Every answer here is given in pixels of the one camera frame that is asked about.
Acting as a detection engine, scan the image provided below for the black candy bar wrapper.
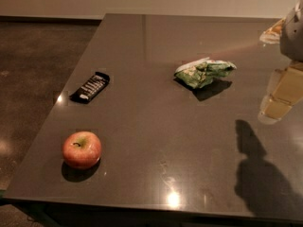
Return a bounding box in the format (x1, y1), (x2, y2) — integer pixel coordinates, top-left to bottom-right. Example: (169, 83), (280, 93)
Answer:
(69, 72), (110, 104)

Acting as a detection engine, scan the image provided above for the red apple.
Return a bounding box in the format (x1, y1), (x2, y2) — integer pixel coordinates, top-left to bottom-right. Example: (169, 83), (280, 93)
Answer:
(62, 131), (101, 170)

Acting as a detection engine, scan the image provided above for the green jalapeno chip bag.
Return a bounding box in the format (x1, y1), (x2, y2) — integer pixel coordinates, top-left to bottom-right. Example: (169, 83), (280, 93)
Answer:
(174, 58), (237, 89)

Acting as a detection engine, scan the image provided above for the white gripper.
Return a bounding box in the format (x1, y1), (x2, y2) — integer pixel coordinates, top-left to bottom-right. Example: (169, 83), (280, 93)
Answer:
(258, 0), (303, 125)

